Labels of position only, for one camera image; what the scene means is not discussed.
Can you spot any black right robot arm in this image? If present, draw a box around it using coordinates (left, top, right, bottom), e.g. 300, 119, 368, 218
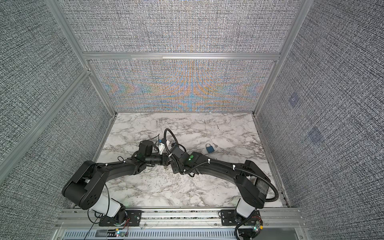
167, 145, 279, 218

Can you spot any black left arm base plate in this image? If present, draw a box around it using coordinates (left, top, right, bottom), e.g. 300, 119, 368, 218
99, 210, 143, 228

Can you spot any blue padlock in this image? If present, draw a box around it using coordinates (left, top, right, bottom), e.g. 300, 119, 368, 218
206, 143, 215, 154

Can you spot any aluminium front frame rail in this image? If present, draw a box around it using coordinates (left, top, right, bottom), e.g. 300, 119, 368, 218
51, 207, 311, 240

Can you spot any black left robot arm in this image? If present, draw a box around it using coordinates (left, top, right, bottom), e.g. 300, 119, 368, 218
62, 140, 170, 227

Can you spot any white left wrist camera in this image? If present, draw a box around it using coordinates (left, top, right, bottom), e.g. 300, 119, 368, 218
158, 139, 169, 155

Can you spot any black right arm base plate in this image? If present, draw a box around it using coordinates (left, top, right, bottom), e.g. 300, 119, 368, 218
218, 209, 264, 228

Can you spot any black corrugated cable conduit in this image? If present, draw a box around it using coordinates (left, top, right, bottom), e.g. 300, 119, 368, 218
163, 128, 280, 202

